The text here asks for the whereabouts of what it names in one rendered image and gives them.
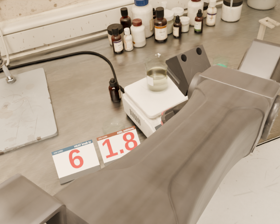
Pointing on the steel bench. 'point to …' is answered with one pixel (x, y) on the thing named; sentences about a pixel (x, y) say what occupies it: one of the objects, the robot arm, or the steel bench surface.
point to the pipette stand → (266, 26)
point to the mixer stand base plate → (21, 112)
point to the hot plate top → (154, 98)
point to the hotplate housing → (140, 117)
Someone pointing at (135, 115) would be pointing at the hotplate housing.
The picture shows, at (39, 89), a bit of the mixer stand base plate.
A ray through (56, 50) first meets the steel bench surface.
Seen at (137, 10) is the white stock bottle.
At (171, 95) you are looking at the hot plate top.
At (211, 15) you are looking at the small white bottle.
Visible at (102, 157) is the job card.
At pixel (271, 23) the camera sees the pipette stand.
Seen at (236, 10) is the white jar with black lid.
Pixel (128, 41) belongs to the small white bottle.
